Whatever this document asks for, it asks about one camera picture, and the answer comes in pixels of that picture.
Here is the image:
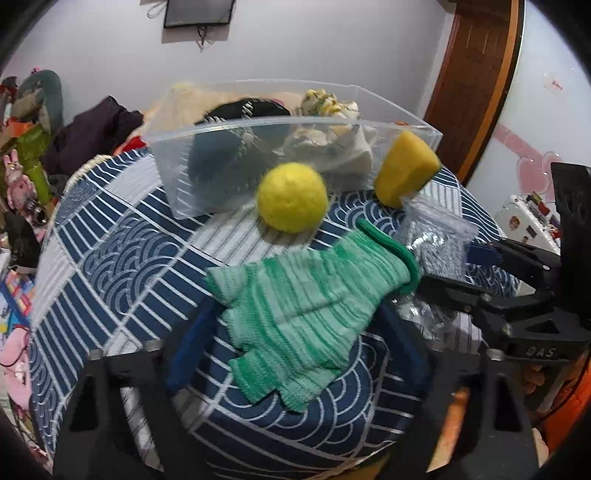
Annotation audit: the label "wall-mounted black screen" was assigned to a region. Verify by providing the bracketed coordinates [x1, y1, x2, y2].
[163, 0, 236, 30]

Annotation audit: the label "green knit glove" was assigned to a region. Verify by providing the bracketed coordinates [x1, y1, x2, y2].
[204, 218, 422, 413]

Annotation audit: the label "orange object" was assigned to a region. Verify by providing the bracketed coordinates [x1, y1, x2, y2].
[531, 362, 591, 432]

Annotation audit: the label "yellow sponge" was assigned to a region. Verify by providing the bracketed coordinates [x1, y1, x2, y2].
[373, 130, 441, 209]

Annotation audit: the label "dark purple clothing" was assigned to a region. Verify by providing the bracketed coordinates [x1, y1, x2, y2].
[41, 95, 145, 177]

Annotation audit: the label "blue wave-pattern cloth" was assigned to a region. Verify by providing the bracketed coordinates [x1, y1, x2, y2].
[28, 148, 525, 480]

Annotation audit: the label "brown wooden door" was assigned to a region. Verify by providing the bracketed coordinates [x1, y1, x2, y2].
[423, 0, 526, 186]

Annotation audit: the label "red cloth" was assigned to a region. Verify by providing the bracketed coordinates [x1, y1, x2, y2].
[113, 134, 153, 155]

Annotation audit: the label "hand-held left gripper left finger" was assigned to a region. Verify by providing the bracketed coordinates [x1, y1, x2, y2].
[53, 298, 222, 480]

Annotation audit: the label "grey green plush toy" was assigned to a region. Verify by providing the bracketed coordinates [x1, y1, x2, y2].
[11, 69, 64, 136]

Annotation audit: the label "cream fluffy plush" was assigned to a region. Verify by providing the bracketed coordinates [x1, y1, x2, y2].
[159, 82, 306, 126]

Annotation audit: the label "white crumpled cloth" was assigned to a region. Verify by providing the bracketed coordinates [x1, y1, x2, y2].
[276, 121, 376, 177]

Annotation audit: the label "dark blue fabric item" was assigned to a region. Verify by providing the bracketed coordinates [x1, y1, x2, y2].
[190, 98, 293, 204]

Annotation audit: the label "clear zip bag silver contents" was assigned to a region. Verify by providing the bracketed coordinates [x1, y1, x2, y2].
[392, 194, 481, 344]

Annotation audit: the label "white suitcase with stickers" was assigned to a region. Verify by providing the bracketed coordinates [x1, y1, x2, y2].
[493, 194, 562, 254]

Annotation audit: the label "clear plastic bin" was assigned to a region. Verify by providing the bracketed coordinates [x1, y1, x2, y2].
[147, 80, 444, 220]

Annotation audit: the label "yellow felt ball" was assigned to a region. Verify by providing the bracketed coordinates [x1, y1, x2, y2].
[256, 162, 329, 233]

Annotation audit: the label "pink heart wall sticker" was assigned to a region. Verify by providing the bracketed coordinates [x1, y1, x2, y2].
[517, 150, 568, 198]

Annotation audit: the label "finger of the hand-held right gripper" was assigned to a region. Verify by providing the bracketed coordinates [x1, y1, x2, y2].
[466, 237, 561, 292]
[418, 272, 509, 320]

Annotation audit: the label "yellow green patterned cloth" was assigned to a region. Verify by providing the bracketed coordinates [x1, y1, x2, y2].
[300, 89, 362, 124]

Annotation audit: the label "pink plush bunny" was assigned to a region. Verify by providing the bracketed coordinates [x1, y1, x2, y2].
[0, 150, 29, 214]

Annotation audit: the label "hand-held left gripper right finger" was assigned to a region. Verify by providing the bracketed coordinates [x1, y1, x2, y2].
[379, 299, 542, 480]

